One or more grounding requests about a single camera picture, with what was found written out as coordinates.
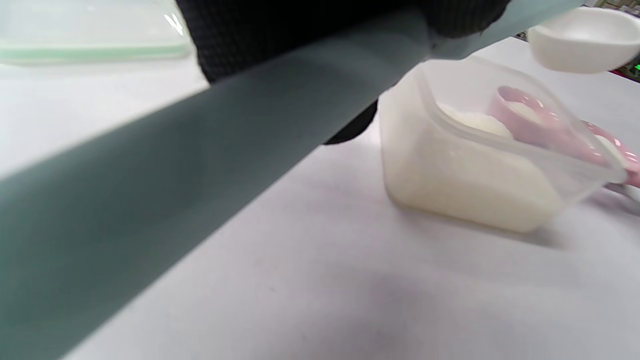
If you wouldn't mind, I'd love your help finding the white sugar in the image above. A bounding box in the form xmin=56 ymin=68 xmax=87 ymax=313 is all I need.
xmin=385 ymin=102 xmax=563 ymax=233
xmin=595 ymin=135 xmax=626 ymax=161
xmin=507 ymin=102 xmax=543 ymax=126

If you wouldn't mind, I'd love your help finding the mint green container lid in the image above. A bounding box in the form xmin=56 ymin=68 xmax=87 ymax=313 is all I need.
xmin=0 ymin=0 xmax=193 ymax=66

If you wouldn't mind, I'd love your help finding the person's left hand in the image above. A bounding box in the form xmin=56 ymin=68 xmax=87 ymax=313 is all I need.
xmin=175 ymin=0 xmax=511 ymax=146

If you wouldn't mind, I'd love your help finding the mint green dessert spatula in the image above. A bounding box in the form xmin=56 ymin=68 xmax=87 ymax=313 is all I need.
xmin=0 ymin=0 xmax=586 ymax=360

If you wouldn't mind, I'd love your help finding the white plastic coffee spoon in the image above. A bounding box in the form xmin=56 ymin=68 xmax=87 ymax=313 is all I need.
xmin=527 ymin=6 xmax=640 ymax=75

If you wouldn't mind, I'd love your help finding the small pink handled cup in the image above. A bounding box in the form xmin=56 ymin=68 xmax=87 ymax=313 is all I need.
xmin=582 ymin=120 xmax=640 ymax=190
xmin=487 ymin=85 xmax=608 ymax=166

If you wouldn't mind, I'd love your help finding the clear plastic sugar container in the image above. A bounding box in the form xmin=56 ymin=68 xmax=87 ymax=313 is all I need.
xmin=378 ymin=54 xmax=628 ymax=234

